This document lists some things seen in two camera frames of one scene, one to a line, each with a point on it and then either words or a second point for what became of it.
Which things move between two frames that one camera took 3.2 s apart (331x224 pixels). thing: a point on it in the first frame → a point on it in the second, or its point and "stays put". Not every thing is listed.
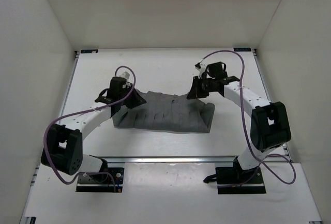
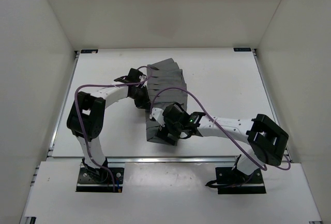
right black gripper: (195, 92) → (163, 131)
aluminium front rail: (205, 159) stays put
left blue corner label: (89, 51) stays put
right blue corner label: (242, 49) stays put
